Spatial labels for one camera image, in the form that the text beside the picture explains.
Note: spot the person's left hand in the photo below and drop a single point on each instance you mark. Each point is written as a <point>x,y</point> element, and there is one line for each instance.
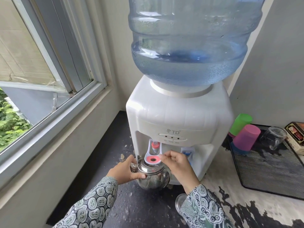
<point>120,172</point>

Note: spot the person's right hand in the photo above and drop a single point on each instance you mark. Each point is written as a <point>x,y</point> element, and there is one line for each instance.
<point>181,169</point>

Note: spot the person's right thumb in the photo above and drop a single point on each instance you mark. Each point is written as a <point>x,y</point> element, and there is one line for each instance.
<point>164,161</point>

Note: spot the person's left thumb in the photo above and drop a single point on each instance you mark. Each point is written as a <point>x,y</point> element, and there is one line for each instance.
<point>137,176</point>

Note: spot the white red tap lever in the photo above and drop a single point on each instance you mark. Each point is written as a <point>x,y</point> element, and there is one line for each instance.
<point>152,159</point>

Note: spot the steel teapot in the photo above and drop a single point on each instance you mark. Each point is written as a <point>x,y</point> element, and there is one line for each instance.
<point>154,178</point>

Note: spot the person's left forearm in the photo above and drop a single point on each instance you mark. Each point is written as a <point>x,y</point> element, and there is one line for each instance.
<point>92,206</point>

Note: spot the person's right forearm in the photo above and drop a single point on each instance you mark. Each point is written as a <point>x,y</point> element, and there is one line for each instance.
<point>204,208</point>

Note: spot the blue tap lever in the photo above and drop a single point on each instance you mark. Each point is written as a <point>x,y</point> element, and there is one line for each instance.
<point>187,153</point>

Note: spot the clear glass lid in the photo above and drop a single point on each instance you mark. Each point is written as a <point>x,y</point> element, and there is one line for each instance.
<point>179,203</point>

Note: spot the white water dispenser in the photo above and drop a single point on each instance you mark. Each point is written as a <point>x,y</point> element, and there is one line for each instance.
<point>180,116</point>

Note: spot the blue plastic cup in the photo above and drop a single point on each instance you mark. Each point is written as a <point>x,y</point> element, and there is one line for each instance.
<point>237,150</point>

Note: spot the green plastic cup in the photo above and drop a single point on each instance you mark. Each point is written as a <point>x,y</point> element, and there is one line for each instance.
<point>240,123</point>

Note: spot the pink plastic cup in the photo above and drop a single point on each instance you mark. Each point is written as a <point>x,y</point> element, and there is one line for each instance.
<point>247,137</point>

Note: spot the black mesh tray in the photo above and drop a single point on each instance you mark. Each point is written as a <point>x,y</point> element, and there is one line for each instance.
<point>268,170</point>

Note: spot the glass mug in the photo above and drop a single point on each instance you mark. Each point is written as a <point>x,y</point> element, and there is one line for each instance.
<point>273,137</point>

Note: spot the blue water jug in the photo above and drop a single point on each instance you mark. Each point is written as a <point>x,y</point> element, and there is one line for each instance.
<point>190,40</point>

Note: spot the printed cardboard box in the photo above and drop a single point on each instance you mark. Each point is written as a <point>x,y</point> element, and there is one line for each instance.
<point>295,137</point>

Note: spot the green foliage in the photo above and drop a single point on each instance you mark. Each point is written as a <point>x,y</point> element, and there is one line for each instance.
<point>11,125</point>

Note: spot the grey window frame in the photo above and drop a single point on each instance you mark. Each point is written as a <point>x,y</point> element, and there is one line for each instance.
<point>78,56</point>

